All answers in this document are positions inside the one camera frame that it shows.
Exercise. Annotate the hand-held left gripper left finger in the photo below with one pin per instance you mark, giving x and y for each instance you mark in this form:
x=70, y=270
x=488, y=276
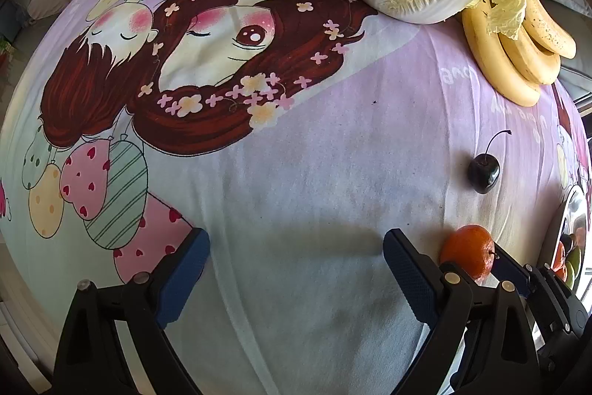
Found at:
x=182, y=279

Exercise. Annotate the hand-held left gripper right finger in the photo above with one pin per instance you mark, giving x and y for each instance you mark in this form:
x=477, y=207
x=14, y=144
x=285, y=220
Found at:
x=411, y=279

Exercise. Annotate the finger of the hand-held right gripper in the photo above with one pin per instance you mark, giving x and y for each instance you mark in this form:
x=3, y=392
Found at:
x=506, y=265

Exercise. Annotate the tangerine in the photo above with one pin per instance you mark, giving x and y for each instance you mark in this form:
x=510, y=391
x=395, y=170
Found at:
x=465, y=254
x=558, y=258

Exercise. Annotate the green jujube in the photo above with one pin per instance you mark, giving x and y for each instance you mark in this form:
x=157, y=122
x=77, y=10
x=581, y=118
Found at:
x=575, y=261

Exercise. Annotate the stainless steel plate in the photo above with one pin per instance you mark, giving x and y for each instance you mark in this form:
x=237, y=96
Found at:
x=578, y=210

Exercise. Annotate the dark cherry with curved stem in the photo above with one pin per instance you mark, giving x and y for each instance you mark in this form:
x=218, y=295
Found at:
x=483, y=175

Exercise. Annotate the printed blanket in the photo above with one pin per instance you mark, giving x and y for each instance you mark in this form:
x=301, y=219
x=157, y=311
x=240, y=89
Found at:
x=300, y=191

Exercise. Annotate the spotted yellow banana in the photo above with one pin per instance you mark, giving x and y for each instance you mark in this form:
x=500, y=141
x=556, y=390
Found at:
x=545, y=29

